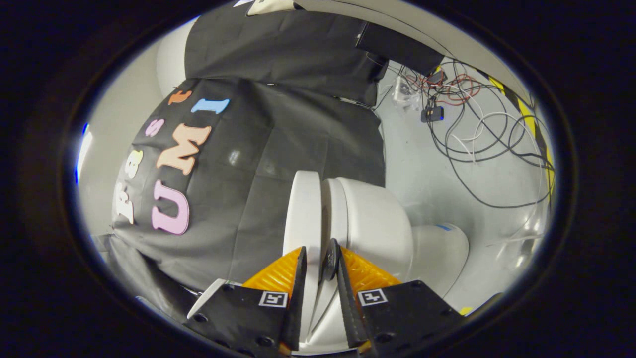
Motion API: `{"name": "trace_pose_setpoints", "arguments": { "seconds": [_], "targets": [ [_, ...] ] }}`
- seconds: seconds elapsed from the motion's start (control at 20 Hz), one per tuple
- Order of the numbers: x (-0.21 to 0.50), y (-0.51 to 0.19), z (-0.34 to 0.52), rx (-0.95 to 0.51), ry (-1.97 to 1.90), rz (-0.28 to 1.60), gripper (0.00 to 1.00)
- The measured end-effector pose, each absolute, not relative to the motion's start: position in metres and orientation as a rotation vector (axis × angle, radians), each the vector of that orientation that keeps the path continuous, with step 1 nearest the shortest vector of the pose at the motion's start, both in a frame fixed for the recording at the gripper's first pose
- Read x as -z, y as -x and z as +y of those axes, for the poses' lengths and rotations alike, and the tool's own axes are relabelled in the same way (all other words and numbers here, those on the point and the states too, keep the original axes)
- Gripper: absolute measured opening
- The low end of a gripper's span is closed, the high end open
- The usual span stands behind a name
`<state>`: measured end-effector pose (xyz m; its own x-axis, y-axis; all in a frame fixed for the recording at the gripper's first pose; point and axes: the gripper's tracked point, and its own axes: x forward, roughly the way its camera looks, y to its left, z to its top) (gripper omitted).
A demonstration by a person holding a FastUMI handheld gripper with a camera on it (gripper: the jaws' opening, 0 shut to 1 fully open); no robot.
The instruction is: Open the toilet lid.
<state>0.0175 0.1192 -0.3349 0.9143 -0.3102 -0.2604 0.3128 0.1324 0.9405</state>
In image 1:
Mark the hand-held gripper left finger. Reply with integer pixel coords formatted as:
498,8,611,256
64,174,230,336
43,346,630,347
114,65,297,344
184,246,308,357

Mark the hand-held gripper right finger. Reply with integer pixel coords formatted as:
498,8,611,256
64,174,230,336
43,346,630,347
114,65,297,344
337,245,465,358

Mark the black lid pull handle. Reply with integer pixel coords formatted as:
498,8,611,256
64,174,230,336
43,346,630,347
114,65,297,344
320,238,342,282

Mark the white toilet lid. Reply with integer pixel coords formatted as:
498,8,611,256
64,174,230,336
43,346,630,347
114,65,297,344
282,171,324,345

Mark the white toilet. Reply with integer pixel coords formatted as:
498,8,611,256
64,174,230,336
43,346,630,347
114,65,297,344
188,177,470,352

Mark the white toilet seat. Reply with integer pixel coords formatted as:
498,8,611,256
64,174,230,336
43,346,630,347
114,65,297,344
318,178,351,344

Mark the black backdrop cloth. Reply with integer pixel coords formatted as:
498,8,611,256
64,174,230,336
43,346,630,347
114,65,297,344
112,2,389,319

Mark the clear plastic piece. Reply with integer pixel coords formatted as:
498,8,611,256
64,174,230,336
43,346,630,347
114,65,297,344
394,75,422,109

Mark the yellow black hazard tape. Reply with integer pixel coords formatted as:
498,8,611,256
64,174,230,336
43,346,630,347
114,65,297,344
486,74,556,195

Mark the black flat panel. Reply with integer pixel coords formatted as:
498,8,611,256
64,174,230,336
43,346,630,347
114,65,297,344
355,22,446,77

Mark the tangle of floor cables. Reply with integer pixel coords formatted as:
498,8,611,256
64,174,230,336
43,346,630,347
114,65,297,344
373,60,555,210

